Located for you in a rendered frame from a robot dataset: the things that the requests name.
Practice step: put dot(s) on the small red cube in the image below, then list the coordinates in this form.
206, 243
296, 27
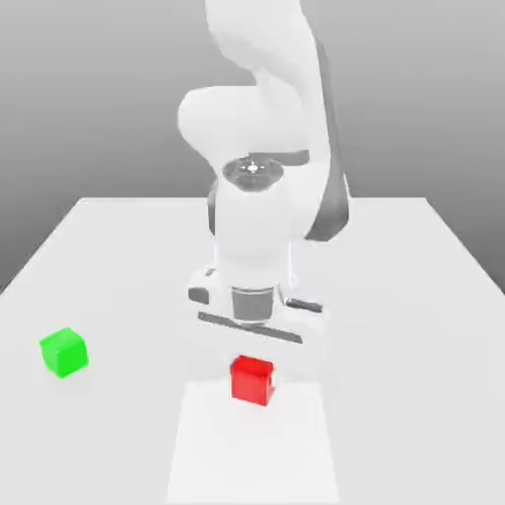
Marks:
249, 382

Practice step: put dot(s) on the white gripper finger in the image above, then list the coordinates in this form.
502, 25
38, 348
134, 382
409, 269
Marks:
274, 379

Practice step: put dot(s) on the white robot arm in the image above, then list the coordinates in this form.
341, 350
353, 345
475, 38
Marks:
252, 221

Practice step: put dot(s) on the small green cube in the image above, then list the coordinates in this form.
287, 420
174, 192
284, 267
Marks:
64, 353

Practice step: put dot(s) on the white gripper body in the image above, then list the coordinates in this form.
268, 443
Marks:
252, 342

